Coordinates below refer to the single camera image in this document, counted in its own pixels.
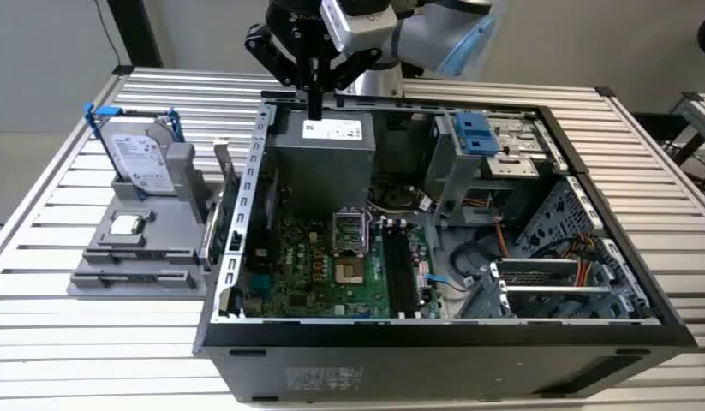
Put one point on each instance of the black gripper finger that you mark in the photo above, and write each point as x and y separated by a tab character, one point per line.
278	64
351	68

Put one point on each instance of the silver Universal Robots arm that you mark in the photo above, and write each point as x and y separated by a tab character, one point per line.
426	38

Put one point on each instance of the black RAM slot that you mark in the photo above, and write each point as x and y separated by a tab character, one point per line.
407	269
393	269

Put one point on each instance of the grey power supply unit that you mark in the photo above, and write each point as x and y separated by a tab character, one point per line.
323	171

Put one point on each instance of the blue plastic drive latch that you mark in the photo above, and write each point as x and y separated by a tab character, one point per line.
477	137

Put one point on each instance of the hard disk in blue carrier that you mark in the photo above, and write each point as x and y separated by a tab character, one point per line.
137	154

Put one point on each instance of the metal drive cage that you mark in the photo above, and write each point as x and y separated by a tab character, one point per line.
446	201

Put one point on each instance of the thin metal locking lever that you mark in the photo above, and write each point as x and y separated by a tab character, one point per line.
369	235

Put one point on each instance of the green graphics card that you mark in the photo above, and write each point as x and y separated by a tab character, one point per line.
215	240

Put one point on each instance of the grey parts rack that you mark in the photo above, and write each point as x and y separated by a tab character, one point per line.
158	222

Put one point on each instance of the silver CPU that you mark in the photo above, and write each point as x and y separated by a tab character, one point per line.
125	224

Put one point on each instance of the CPU socket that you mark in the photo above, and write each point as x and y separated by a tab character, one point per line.
349	269

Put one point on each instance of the green motherboard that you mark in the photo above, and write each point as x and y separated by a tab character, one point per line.
295	295

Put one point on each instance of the metal disk bay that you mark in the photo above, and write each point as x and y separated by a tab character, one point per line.
534	274

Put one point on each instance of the metal side table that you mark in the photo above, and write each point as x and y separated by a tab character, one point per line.
694	105

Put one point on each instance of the black open PC case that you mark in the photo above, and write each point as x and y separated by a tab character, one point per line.
386	377

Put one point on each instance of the black metal post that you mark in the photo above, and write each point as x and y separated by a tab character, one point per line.
137	34

